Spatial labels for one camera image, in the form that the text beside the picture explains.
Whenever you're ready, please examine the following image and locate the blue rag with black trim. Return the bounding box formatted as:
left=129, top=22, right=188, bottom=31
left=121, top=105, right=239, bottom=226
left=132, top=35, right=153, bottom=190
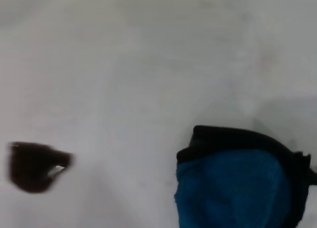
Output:
left=174, top=125, right=317, bottom=228

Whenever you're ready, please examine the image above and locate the black water stain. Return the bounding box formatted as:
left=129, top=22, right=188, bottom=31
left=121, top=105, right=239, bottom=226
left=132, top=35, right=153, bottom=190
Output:
left=6, top=141, right=74, bottom=194

